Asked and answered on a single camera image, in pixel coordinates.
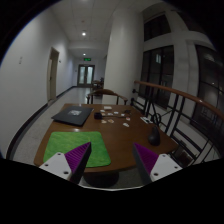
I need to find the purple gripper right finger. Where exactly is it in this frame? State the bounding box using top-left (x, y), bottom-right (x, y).
top-left (132, 142), bottom-right (184, 186)

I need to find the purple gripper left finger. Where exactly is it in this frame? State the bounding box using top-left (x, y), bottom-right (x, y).
top-left (38, 141), bottom-right (93, 185)

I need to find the green mouse pad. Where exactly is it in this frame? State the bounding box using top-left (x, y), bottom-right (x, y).
top-left (43, 131), bottom-right (111, 168)

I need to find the black vertical mouse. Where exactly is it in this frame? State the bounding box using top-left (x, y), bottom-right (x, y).
top-left (148, 126), bottom-right (160, 146)

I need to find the white packet at table edge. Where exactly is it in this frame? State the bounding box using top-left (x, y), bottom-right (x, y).
top-left (140, 117), bottom-right (153, 124)

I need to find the black laptop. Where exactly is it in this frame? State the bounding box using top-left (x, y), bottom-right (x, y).
top-left (52, 106), bottom-right (93, 126)

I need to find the small black box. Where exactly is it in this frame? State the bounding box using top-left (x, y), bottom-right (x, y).
top-left (94, 112), bottom-right (103, 120)

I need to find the white card on table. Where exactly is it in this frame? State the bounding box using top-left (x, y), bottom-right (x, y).
top-left (104, 106), bottom-right (112, 110)

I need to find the wooden handrail with black railing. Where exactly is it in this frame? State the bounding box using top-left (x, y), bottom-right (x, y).
top-left (131, 80), bottom-right (224, 164)

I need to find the wooden chair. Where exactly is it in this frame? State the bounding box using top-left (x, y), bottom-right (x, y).
top-left (86, 89), bottom-right (128, 105)

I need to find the double glass door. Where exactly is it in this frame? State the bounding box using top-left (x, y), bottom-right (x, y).
top-left (77, 65), bottom-right (95, 87)

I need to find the side door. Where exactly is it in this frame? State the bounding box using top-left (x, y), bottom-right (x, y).
top-left (47, 48), bottom-right (59, 101)

